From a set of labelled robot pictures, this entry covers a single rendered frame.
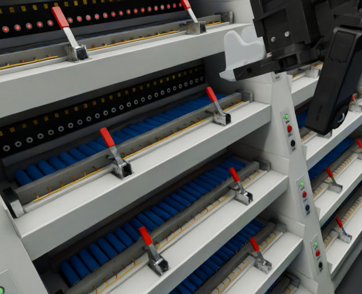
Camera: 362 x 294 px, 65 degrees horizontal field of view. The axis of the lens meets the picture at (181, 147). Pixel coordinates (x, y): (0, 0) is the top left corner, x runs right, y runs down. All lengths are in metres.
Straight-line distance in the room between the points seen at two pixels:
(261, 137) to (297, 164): 0.13
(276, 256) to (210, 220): 0.26
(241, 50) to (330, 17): 0.10
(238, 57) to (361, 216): 1.08
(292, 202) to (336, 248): 0.37
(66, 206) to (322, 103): 0.38
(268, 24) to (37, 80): 0.31
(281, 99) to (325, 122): 0.47
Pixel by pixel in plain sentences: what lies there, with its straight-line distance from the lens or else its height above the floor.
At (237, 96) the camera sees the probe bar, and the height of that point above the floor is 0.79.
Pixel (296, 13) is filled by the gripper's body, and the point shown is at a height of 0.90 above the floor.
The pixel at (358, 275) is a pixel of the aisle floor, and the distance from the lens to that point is 1.32.
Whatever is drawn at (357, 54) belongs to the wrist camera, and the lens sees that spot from 0.32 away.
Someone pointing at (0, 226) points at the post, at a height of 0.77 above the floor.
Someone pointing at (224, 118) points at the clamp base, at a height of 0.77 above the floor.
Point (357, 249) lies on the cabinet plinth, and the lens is 1.39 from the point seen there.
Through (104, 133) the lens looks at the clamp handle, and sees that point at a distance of 0.50.
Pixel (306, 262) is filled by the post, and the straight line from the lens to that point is 0.98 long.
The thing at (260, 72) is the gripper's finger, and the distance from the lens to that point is 0.33.
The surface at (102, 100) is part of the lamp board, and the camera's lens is 0.65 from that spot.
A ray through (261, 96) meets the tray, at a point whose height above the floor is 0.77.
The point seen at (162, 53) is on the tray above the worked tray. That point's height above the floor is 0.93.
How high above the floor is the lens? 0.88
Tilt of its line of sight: 14 degrees down
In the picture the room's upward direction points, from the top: 18 degrees counter-clockwise
